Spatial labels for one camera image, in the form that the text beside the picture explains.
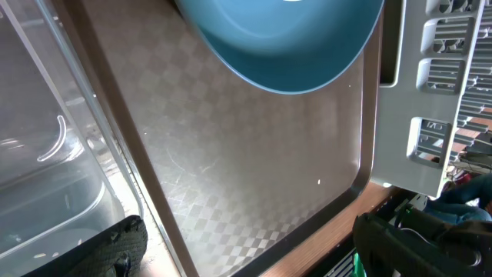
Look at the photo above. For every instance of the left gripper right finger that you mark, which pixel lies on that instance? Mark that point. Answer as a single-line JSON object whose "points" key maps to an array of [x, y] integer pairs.
{"points": [[427, 246]]}

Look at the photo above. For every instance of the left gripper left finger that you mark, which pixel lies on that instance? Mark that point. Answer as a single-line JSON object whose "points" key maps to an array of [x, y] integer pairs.
{"points": [[115, 251]]}

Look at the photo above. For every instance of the clear plastic waste bin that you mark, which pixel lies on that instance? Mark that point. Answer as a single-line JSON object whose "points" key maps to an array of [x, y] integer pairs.
{"points": [[63, 178]]}

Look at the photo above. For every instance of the grey plastic dishwasher rack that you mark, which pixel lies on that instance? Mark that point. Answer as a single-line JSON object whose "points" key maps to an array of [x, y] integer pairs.
{"points": [[429, 59]]}

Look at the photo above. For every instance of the person in blue clothes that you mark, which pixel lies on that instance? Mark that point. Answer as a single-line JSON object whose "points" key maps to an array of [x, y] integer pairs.
{"points": [[469, 201]]}

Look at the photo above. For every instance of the brown plastic serving tray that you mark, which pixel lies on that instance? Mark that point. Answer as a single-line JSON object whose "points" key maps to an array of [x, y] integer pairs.
{"points": [[237, 176]]}

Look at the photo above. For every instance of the dark blue plate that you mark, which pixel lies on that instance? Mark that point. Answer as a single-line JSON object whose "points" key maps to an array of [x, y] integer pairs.
{"points": [[285, 47]]}

